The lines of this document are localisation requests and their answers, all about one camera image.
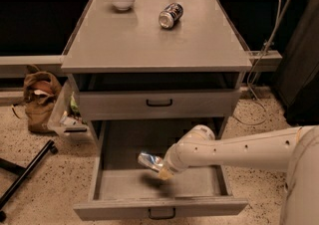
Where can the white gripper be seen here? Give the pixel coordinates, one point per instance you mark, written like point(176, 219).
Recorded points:
point(171, 162)

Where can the silver blue redbull can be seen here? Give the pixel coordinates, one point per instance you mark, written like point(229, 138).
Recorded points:
point(150, 161)

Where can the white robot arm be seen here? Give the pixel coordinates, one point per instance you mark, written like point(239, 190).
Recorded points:
point(294, 150)

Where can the open grey middle drawer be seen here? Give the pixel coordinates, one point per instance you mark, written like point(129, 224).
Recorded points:
point(123, 189)

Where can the closed grey top drawer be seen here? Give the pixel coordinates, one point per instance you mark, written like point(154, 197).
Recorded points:
point(156, 104)

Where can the grey drawer cabinet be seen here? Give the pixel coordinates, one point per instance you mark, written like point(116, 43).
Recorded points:
point(130, 51)

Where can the dark blue soda can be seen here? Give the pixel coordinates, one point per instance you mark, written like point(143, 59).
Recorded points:
point(170, 15)

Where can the clear plastic bin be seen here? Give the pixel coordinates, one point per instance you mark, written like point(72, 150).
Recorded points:
point(62, 120)

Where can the black metal stand leg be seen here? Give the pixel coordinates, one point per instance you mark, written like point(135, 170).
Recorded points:
point(21, 173)

